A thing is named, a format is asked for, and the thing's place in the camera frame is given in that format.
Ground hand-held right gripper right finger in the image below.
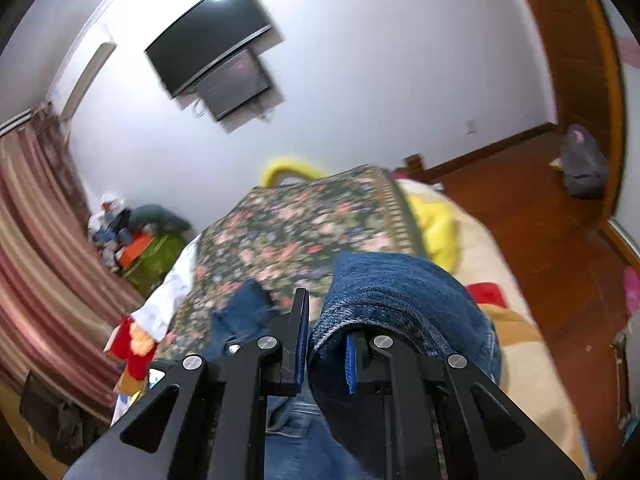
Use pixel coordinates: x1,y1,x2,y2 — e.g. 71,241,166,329
345,330,586,480

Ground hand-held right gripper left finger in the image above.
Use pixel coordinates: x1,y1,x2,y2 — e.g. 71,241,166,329
65,287,311,480

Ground blue denim jeans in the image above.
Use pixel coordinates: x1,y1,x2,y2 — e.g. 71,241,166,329
202,251,502,480

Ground floral bed blanket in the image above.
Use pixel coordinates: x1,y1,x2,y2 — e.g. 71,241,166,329
150,164,426,366

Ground white cloth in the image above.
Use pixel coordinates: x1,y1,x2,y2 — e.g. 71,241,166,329
131,240,203,343

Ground yellow blanket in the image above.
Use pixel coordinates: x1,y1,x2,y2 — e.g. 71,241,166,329
405,190,461,273

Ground green patterned box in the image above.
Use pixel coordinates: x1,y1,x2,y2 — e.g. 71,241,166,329
122,232,188,298

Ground red plush toy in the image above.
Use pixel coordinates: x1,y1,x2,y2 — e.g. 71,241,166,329
103,317,158,396

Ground cream printed blanket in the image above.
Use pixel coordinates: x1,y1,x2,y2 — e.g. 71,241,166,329
400,180,596,480

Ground yellow pillow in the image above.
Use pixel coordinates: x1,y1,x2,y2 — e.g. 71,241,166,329
260,157,326,188

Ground orange box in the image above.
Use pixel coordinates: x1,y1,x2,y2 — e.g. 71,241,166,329
116,232,156,268

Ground pile of mixed clutter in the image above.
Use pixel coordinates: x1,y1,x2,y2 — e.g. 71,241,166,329
87,192,133,273

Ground wooden baseboard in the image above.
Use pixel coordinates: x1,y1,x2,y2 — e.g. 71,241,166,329
425,122,558,181

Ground striped red curtain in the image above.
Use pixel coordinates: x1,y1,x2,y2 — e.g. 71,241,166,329
0,102,146,426

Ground pink cloth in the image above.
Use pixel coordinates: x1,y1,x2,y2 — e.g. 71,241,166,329
622,266,640,316

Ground grey backpack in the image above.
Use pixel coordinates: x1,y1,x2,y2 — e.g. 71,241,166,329
559,124,610,200

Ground wooden door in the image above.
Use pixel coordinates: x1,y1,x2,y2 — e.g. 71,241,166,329
507,0,628,233

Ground small dark wall screen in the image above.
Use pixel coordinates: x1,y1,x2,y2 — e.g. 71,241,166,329
196,50,273,121

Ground black wall television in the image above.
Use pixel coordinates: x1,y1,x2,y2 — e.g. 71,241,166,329
144,0,273,100

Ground white wall air conditioner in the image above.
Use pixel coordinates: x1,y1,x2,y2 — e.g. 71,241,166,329
59,40,118,121

